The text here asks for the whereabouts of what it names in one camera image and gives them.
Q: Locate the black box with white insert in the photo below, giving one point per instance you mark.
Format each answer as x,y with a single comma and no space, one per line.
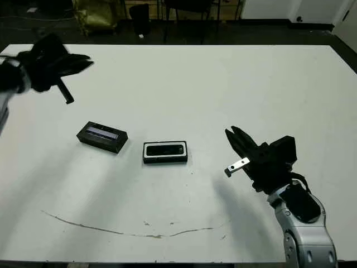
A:
145,160

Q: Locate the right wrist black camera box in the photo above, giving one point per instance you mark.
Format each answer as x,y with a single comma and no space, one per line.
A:
284,148

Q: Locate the black box lid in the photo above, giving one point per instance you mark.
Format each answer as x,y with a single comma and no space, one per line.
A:
103,138

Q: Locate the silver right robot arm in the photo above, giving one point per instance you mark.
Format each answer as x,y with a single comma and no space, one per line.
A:
306,237

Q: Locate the black waste bin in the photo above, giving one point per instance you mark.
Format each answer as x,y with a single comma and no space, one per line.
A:
139,19

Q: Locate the black mesh office chair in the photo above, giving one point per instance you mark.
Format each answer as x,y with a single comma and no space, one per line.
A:
166,26

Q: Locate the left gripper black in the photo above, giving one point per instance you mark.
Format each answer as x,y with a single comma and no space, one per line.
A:
44,67

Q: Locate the black round door stop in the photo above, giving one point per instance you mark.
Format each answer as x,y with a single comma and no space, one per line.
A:
299,19

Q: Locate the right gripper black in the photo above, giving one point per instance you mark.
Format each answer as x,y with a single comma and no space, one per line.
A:
267,173

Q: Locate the yellow green sack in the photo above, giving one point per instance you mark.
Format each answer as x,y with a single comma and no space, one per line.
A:
96,16

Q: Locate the white door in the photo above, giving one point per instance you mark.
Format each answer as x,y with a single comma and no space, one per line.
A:
348,32

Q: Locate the white paper sheet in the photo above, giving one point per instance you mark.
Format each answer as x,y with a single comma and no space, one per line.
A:
32,10

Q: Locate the slim black camera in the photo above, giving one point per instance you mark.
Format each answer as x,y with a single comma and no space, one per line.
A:
164,150

